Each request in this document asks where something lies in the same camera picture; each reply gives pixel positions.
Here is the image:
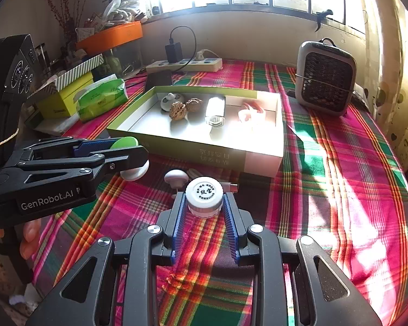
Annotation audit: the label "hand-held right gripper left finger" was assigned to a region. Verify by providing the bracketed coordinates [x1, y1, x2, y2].
[25, 192, 187, 326]

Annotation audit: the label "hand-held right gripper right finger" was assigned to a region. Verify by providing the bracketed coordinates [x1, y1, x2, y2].
[222, 192, 383, 326]

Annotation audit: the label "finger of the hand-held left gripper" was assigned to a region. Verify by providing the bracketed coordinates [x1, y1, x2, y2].
[18, 137, 123, 160]
[0, 146, 149, 191]

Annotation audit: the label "green and white round device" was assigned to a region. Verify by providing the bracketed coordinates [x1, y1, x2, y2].
[109, 136, 150, 180]

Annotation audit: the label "small white jar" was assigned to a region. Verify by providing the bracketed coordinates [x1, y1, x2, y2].
[185, 177, 224, 218]

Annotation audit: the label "white cardboard box green sides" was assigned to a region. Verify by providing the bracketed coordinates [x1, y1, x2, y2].
[106, 86, 285, 178]

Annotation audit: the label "pink plastic clip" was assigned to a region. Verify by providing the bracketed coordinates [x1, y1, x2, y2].
[238, 101, 266, 123]

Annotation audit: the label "person's left hand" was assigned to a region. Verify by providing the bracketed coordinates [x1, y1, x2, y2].
[0, 218, 42, 259]

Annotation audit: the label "green tissue pack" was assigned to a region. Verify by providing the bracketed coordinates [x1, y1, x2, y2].
[75, 74, 130, 123]

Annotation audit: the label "yellow cardboard box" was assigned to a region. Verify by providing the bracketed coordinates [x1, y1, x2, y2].
[27, 73, 96, 119]

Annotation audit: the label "striped box lid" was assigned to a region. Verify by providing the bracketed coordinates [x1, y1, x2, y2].
[29, 54, 105, 101]

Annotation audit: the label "black smartphone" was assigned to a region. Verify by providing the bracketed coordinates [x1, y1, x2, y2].
[145, 71, 174, 88]

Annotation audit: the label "plaid tablecloth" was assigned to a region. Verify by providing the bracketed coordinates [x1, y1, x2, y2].
[30, 58, 408, 326]

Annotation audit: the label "orange box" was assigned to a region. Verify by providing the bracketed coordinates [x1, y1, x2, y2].
[76, 20, 144, 55]

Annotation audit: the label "dried flower branches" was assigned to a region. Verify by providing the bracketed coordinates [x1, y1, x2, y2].
[41, 0, 75, 41]

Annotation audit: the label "black charger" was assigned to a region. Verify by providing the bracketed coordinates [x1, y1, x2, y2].
[165, 42, 182, 63]

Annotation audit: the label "pile of plastic bags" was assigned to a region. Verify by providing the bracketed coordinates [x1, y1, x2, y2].
[102, 0, 147, 24]

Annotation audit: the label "white power strip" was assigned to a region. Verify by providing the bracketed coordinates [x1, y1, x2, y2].
[146, 57, 222, 73]

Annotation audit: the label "white plug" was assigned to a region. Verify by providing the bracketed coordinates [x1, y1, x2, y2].
[196, 49, 221, 62]

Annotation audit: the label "small desk heater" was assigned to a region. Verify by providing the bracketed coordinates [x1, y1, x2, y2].
[294, 38, 357, 118]

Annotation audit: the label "heart print curtain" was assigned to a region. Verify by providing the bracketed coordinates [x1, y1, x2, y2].
[358, 0, 408, 170]

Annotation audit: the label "black window clip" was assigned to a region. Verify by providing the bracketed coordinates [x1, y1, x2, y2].
[316, 9, 334, 32]

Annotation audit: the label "black charger cable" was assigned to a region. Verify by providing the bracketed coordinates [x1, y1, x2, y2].
[170, 26, 197, 65]

